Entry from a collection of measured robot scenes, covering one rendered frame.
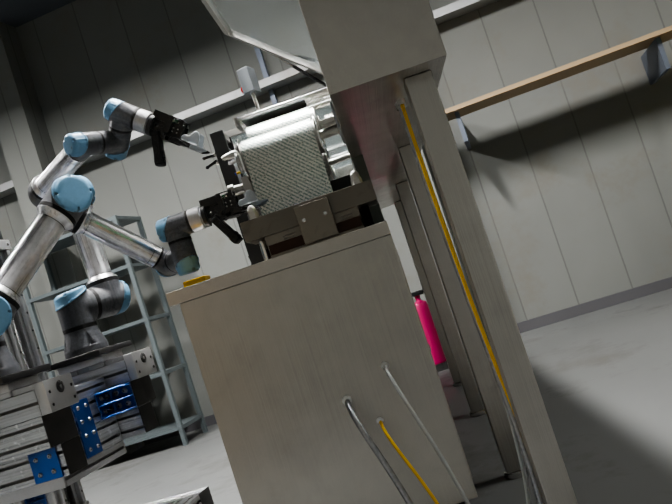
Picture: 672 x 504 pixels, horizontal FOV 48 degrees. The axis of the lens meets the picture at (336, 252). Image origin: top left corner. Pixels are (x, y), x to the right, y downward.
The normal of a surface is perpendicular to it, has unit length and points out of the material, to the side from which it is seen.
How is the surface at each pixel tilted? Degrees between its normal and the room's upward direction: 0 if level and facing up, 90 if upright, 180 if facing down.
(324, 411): 90
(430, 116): 90
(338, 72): 90
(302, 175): 90
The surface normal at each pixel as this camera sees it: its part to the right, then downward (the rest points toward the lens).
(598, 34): -0.22, 0.03
